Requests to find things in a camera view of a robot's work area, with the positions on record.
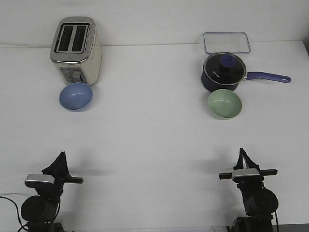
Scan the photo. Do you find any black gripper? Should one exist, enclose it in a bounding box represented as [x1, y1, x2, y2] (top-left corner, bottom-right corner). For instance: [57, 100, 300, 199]
[42, 151, 84, 201]
[219, 147, 277, 191]

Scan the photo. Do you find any green bowl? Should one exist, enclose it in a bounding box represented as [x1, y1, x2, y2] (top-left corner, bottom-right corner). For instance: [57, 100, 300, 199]
[208, 89, 242, 120]

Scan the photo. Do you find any blue bowl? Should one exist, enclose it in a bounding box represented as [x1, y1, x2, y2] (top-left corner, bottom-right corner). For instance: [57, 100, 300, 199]
[59, 82, 93, 112]

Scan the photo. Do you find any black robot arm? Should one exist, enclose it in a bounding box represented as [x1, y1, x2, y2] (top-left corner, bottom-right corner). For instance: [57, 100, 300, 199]
[219, 147, 279, 232]
[21, 151, 84, 232]

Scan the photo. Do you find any dark blue saucepan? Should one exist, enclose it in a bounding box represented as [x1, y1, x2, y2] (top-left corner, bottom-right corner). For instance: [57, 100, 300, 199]
[201, 65, 291, 92]

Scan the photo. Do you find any glass saucepan lid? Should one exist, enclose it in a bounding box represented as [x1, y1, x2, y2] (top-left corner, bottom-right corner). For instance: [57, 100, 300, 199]
[203, 52, 247, 85]

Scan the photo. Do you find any cream and steel toaster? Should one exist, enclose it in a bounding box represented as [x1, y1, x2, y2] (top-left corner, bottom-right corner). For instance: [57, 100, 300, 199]
[50, 16, 102, 86]

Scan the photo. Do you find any clear plastic container lid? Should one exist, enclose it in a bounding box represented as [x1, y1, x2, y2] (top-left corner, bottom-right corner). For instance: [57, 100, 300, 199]
[203, 31, 251, 55]

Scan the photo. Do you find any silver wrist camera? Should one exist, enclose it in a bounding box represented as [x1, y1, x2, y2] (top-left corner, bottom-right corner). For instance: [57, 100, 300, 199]
[231, 168, 260, 182]
[25, 174, 55, 188]

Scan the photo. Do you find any black cable at left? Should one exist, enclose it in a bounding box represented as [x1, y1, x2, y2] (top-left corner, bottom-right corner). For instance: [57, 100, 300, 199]
[0, 196, 28, 232]

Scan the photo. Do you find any white toaster power cord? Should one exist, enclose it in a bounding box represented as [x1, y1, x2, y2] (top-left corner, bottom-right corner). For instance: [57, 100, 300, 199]
[0, 43, 53, 48]

